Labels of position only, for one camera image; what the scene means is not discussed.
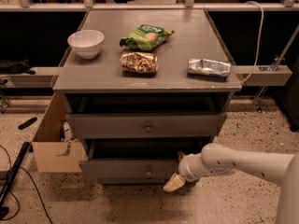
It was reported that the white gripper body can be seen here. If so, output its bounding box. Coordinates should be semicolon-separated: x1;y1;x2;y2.
178;153;208;182

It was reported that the grey drawer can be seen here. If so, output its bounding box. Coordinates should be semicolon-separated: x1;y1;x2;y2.
79;137;211;179
66;113;226;139
98;177;169;185

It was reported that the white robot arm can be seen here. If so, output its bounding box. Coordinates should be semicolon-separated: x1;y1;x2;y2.
164;143;299;224

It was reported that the grey top drawer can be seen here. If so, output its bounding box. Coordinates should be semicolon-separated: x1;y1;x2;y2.
66;113;226;139

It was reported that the grey bottom drawer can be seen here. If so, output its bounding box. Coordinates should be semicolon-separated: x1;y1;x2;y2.
98;177;169;185

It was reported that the grey drawer cabinet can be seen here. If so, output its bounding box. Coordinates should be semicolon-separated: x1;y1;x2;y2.
51;8;243;185

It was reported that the silver blue snack bag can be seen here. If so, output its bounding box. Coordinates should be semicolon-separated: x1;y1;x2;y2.
188;59;231;77

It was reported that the brown snack bag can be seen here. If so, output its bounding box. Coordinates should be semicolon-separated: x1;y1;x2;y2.
120;51;158;74

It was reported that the green chip bag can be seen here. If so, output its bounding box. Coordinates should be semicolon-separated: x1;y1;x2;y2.
120;24;174;51

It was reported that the cardboard box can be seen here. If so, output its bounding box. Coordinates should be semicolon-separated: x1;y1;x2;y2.
32;94;87;173

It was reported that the white bowl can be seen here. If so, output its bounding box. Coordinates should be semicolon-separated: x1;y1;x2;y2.
67;30;105;59

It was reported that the small black floor object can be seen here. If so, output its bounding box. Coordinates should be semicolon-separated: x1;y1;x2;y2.
18;117;37;130

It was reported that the black floor pole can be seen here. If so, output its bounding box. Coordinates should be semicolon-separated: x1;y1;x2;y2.
0;142;30;220

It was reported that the black object on ledge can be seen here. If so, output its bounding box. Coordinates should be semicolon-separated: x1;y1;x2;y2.
0;59;36;75

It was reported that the metal railing frame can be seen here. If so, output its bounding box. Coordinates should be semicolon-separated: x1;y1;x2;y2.
0;0;299;89

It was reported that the black floor cable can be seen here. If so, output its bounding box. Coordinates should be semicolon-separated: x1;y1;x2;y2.
0;144;54;224

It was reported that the white cable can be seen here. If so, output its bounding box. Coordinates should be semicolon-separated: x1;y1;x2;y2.
240;0;265;86

